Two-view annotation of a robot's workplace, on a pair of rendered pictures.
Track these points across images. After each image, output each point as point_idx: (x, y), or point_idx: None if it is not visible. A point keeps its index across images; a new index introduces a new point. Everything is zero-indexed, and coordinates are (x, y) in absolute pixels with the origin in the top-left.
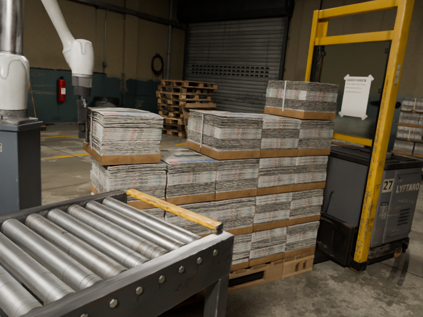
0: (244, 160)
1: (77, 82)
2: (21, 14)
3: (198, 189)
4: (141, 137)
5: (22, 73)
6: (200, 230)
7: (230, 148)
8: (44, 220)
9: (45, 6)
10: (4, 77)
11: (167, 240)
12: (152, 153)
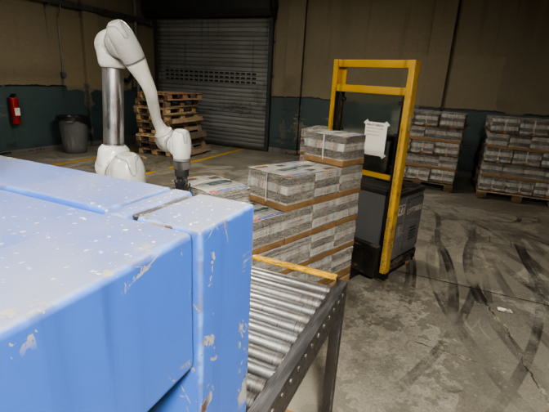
0: (303, 208)
1: (180, 166)
2: (123, 109)
3: (273, 238)
4: None
5: (144, 167)
6: (274, 270)
7: (293, 201)
8: None
9: (149, 104)
10: (134, 174)
11: (313, 292)
12: None
